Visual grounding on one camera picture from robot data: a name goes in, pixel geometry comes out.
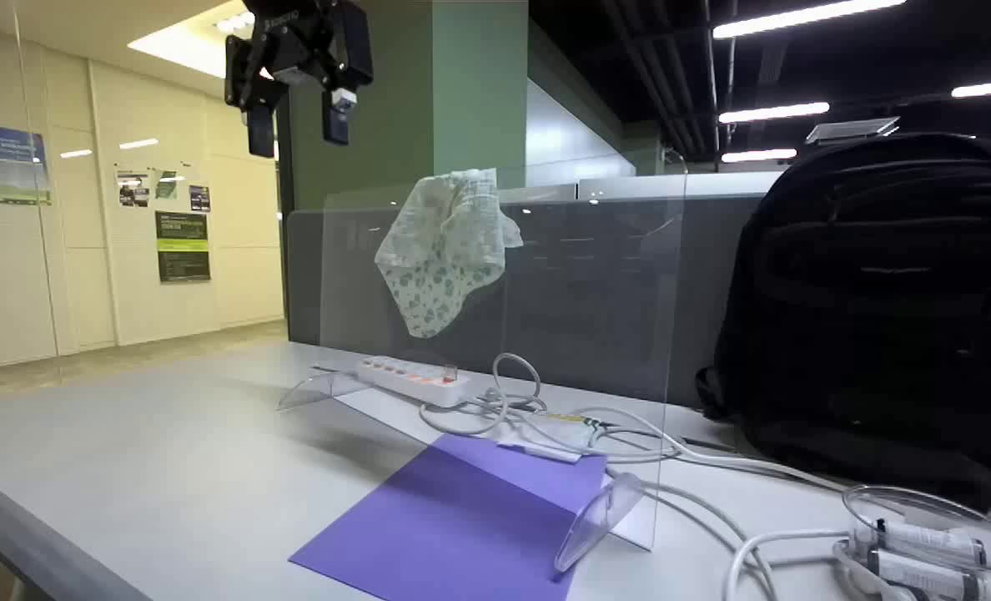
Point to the blue and green wall poster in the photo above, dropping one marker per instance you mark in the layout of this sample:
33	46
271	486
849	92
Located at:
8	166

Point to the pale green patterned cloth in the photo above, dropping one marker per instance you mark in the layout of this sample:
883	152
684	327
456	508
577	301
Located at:
446	251

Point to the small dark wall notice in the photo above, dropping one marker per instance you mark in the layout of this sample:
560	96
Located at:
198	200

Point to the white power strip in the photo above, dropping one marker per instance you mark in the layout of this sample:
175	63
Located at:
411	378

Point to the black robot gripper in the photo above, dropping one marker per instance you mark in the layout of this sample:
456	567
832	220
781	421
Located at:
297	37

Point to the purple paper sheet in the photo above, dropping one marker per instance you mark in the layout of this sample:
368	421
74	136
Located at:
461	521

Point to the small photo wall notice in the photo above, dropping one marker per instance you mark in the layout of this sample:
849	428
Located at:
130	189

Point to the grey desk partition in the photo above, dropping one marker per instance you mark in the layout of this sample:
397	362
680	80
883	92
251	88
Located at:
580	279

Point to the long ceiling tube light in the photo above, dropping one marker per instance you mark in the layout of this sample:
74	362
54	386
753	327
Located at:
987	88
759	154
805	19
776	111

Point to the black backpack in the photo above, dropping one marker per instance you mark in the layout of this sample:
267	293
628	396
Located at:
883	313

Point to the bright ceiling light panel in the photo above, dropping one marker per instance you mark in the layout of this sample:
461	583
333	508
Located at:
198	46

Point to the dark green wall sign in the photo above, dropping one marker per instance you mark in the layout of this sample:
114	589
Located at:
181	230
184	267

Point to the small green wall notice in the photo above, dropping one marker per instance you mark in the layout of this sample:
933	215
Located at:
169	184

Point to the clear acrylic screen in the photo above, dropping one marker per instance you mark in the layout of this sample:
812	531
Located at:
580	336

